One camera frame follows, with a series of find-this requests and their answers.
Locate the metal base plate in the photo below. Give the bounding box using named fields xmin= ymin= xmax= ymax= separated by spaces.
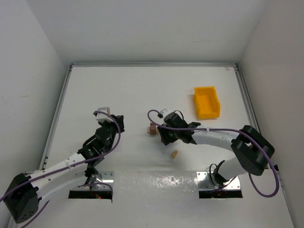
xmin=197 ymin=171 xmax=241 ymax=191
xmin=89 ymin=171 xmax=114 ymax=191

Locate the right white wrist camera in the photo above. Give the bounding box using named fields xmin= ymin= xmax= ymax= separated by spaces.
xmin=157 ymin=109 xmax=171 ymax=119

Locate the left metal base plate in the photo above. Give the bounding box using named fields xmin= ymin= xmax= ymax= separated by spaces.
xmin=89 ymin=171 xmax=114 ymax=191

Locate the dark brown wood block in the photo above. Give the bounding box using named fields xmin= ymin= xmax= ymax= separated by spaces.
xmin=149 ymin=123 xmax=158 ymax=136

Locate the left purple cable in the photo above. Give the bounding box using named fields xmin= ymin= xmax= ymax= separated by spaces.
xmin=0 ymin=110 xmax=122 ymax=228

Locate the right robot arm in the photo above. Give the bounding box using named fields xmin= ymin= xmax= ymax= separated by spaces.
xmin=157 ymin=110 xmax=275 ymax=186

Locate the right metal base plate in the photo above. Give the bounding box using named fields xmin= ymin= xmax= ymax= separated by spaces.
xmin=197 ymin=171 xmax=241 ymax=191

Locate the yellow plastic bin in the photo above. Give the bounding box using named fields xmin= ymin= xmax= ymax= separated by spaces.
xmin=193 ymin=86 xmax=220 ymax=120

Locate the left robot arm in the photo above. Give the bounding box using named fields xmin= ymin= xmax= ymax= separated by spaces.
xmin=0 ymin=111 xmax=124 ymax=224

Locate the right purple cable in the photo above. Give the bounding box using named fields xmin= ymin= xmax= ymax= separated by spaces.
xmin=147 ymin=109 xmax=279 ymax=198

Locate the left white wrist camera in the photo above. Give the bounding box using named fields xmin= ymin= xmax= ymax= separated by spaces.
xmin=93 ymin=107 xmax=112 ymax=123

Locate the white front cover board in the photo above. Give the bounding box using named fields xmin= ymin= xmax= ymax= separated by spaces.
xmin=30 ymin=171 xmax=293 ymax=228

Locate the small orange wood block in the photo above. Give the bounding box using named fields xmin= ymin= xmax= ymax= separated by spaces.
xmin=171 ymin=150 xmax=179 ymax=159

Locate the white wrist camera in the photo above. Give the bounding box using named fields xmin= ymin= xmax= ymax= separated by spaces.
xmin=93 ymin=107 xmax=112 ymax=123
xmin=157 ymin=109 xmax=171 ymax=119

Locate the purple cable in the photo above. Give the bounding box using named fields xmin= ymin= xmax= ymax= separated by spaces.
xmin=0 ymin=110 xmax=122 ymax=228
xmin=147 ymin=109 xmax=279 ymax=198

